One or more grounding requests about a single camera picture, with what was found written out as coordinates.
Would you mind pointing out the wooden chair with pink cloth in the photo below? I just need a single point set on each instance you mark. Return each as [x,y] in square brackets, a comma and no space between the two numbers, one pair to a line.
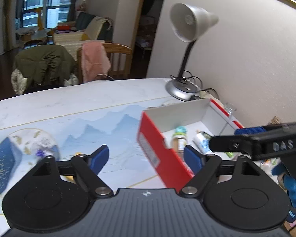
[119,56]

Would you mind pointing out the red cardboard box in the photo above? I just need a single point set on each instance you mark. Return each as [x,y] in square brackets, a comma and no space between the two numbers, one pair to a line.
[166,130]

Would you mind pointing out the green cap jar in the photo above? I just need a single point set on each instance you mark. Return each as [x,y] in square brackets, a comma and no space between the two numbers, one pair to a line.
[179,140]

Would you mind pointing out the pink cloth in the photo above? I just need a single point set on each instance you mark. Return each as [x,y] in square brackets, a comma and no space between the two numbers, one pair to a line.
[94,61]

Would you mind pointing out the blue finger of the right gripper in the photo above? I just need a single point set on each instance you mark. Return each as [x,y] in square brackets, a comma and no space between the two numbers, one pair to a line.
[256,130]
[231,143]

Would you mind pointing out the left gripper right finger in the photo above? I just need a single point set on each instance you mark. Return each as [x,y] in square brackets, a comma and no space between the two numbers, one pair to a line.
[204,168]

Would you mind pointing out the yellow plastic block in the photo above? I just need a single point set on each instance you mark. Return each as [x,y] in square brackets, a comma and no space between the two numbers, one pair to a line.
[71,178]

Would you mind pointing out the sofa with blanket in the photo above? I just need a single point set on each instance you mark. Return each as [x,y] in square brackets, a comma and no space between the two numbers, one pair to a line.
[87,27]

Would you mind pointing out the white blue tube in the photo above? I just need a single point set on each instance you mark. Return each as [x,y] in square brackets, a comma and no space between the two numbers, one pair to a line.
[201,140]

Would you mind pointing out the clear drinking glass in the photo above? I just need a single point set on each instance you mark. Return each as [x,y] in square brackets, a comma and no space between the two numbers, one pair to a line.
[229,108]

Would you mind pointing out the white desk lamp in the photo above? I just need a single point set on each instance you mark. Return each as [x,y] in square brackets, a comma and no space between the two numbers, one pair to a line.
[189,23]

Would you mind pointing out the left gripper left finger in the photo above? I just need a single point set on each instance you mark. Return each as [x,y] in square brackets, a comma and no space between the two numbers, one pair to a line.
[87,168]

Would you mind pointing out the olive green jacket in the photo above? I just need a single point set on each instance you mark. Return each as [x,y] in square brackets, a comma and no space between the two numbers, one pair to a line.
[46,64]

